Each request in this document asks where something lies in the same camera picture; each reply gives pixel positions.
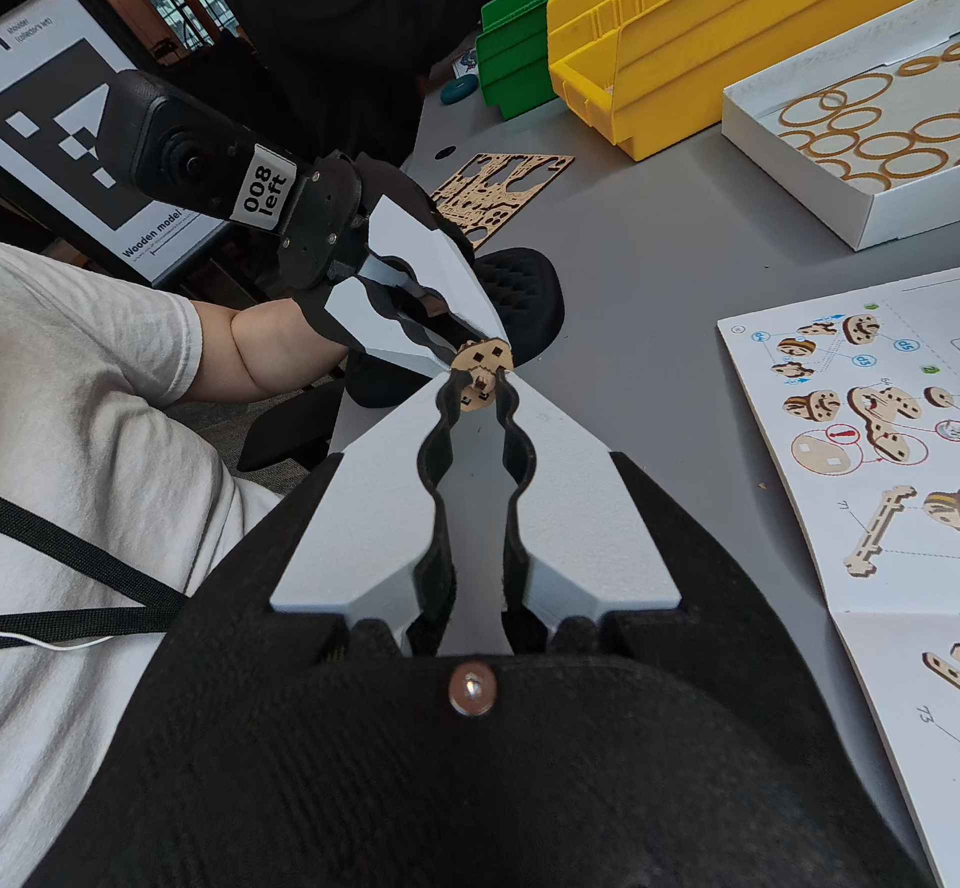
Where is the white cardboard tray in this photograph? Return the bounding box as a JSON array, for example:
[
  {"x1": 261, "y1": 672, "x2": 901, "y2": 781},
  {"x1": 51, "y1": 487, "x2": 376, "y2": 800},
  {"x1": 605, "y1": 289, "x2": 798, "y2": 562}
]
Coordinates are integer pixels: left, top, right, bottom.
[{"x1": 721, "y1": 0, "x2": 960, "y2": 253}]

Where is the white thin cable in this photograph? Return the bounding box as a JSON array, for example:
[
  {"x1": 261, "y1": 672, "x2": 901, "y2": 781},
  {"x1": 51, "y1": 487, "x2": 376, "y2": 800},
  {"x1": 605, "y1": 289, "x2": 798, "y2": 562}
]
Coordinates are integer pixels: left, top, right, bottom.
[{"x1": 0, "y1": 631, "x2": 117, "y2": 654}]

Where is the pile of tan rubber bands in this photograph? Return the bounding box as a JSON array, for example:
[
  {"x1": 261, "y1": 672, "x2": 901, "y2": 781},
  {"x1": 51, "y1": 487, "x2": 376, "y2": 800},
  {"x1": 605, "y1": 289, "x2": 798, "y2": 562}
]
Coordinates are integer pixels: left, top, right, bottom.
[{"x1": 776, "y1": 40, "x2": 960, "y2": 193}]

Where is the illustrated instruction booklet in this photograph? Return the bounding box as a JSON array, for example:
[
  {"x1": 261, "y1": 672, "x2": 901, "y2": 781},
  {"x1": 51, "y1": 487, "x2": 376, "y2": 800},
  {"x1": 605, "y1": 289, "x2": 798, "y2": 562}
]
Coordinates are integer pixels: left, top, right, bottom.
[{"x1": 717, "y1": 269, "x2": 960, "y2": 888}]

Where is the wooden cutout sheet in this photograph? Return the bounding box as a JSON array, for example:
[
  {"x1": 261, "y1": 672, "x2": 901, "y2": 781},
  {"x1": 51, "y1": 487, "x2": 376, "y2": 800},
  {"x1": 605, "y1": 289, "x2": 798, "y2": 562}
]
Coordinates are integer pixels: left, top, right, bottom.
[{"x1": 429, "y1": 153, "x2": 576, "y2": 244}]

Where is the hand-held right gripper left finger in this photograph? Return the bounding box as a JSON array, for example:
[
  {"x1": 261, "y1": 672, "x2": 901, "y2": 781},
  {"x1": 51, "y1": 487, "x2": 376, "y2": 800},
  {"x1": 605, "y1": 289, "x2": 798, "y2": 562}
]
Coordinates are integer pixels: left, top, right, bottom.
[{"x1": 270, "y1": 370, "x2": 462, "y2": 656}]

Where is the yellow plastic bin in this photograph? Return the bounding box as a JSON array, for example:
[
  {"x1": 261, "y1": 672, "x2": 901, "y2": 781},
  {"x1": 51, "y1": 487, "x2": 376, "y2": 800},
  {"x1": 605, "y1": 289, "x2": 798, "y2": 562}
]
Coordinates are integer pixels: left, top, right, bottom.
[{"x1": 546, "y1": 0, "x2": 960, "y2": 163}]

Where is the octagonal wooden disc piece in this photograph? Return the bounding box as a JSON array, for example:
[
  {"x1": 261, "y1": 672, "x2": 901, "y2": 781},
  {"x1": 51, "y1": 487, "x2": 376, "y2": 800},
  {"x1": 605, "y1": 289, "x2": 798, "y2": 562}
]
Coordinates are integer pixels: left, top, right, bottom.
[{"x1": 448, "y1": 339, "x2": 516, "y2": 414}]

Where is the framed marker sign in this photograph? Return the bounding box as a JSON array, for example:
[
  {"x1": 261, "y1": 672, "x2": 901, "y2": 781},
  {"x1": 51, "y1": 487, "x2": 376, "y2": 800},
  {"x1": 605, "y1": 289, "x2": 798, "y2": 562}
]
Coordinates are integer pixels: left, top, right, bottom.
[{"x1": 0, "y1": 0, "x2": 235, "y2": 290}]

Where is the grey desk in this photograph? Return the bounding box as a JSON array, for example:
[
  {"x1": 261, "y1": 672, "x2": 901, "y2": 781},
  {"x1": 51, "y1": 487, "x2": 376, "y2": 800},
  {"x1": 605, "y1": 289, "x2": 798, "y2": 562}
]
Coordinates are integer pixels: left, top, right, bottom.
[{"x1": 326, "y1": 33, "x2": 960, "y2": 859}]

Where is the black neck strap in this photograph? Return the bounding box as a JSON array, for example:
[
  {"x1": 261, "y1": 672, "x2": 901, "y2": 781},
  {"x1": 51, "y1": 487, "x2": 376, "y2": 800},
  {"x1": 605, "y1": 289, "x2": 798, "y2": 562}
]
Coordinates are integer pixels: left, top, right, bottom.
[{"x1": 0, "y1": 498, "x2": 190, "y2": 650}]

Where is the black mesh wrist rest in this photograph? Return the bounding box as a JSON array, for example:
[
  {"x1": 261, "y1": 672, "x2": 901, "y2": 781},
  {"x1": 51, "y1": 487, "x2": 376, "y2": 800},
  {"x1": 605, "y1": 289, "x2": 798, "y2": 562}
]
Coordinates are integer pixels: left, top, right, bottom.
[{"x1": 345, "y1": 246, "x2": 567, "y2": 410}]

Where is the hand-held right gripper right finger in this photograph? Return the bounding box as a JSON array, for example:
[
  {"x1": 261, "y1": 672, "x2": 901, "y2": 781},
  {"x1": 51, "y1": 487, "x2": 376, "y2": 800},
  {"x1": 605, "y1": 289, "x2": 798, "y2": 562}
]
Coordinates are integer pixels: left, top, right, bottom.
[{"x1": 493, "y1": 369, "x2": 684, "y2": 655}]

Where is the black office chair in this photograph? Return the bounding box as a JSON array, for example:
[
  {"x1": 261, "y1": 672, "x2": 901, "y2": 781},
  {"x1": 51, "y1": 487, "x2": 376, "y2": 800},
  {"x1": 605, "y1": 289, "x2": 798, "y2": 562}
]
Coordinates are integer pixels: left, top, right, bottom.
[{"x1": 237, "y1": 376, "x2": 348, "y2": 474}]

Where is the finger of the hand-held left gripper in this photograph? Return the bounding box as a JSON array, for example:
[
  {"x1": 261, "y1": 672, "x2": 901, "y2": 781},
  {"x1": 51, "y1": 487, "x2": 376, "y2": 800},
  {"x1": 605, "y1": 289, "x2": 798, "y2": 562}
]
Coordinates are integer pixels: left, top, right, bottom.
[
  {"x1": 322, "y1": 276, "x2": 460, "y2": 379},
  {"x1": 366, "y1": 194, "x2": 513, "y2": 349}
]

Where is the person's left forearm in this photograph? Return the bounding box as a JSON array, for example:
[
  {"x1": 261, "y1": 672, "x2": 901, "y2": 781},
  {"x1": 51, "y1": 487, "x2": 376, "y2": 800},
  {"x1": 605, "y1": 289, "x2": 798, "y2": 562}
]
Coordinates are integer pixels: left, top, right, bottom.
[{"x1": 187, "y1": 295, "x2": 351, "y2": 406}]

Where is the green plastic bin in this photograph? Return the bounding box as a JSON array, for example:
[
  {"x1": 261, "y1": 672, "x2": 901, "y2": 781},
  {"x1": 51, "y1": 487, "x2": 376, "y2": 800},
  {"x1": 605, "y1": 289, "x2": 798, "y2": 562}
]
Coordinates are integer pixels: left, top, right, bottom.
[{"x1": 476, "y1": 0, "x2": 663, "y2": 121}]

